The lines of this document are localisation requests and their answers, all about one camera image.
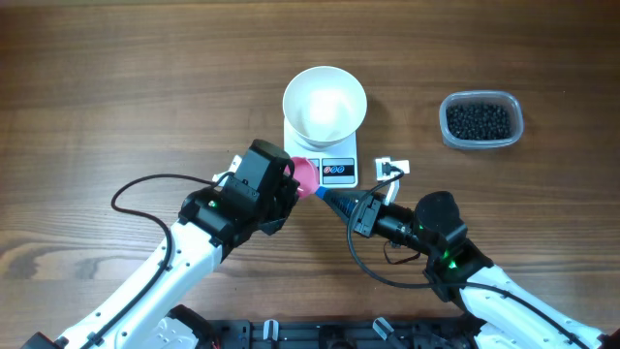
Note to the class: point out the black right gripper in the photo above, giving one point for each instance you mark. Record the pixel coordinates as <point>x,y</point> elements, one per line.
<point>368,213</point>

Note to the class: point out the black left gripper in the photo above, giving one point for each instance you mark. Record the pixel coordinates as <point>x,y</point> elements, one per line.
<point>289,186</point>

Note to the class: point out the pink scoop with blue handle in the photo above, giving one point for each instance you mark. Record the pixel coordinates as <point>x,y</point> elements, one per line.
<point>307,175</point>

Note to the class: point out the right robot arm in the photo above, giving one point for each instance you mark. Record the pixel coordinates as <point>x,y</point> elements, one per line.
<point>458,272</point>

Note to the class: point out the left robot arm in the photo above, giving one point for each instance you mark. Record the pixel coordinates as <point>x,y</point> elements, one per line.
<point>258,195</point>

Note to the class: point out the white digital kitchen scale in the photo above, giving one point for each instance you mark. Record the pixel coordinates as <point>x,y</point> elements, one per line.
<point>337,163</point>

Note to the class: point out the white bowl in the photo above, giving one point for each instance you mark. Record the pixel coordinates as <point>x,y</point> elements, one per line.
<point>324,105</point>

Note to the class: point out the clear plastic bean container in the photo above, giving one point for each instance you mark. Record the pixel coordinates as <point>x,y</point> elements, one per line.
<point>502,98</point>

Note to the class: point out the black beans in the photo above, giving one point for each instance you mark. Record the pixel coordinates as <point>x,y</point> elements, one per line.
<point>479,122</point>

